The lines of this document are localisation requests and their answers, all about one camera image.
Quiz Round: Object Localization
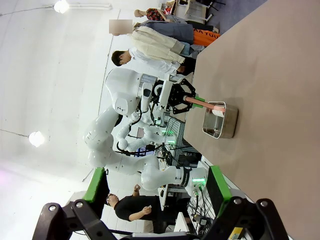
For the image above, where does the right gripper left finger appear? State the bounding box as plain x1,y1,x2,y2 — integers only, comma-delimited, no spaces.
32,166,118,240

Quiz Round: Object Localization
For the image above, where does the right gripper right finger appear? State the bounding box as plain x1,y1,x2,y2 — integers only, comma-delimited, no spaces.
199,164,287,240

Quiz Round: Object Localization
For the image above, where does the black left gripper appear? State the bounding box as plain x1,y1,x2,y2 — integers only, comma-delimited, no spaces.
171,78,207,116

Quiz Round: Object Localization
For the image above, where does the pink lint roller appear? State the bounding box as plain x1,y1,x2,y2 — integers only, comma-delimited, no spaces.
184,96,227,118

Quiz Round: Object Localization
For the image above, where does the rectangular metal tray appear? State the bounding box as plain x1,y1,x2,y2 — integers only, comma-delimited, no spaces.
201,101,239,140

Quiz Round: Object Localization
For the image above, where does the person in white shirt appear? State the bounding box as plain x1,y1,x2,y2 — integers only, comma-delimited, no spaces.
111,48,187,76

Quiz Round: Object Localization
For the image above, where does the orange fabric item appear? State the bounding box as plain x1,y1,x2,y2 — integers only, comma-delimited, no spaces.
193,26,221,47

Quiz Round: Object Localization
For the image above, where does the person in black shirt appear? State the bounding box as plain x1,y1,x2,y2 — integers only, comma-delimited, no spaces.
106,184,176,226

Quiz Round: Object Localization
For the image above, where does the person in blue grey clothes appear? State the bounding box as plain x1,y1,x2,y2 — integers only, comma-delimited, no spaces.
139,20,195,45

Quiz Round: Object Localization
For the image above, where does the person in grey hoodie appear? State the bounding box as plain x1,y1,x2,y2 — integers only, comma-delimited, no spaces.
109,19,187,65

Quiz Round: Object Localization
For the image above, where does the round ceiling lamp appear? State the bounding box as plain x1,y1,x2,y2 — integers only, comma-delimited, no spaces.
53,0,70,15
28,131,46,148

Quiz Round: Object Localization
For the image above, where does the person in floral top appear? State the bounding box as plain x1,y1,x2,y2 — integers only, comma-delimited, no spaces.
134,8,176,23

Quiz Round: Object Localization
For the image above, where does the black cable bundle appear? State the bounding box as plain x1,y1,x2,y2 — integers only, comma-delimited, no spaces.
187,189,216,226

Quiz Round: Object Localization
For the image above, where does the white table frame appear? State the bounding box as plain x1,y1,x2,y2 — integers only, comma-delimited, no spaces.
184,0,215,24

